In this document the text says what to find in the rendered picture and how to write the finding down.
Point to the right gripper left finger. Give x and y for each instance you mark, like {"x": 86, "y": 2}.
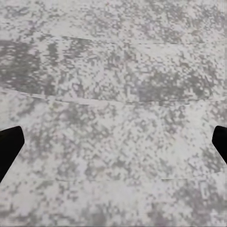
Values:
{"x": 11, "y": 142}

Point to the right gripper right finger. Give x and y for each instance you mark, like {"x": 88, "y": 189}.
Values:
{"x": 220, "y": 141}

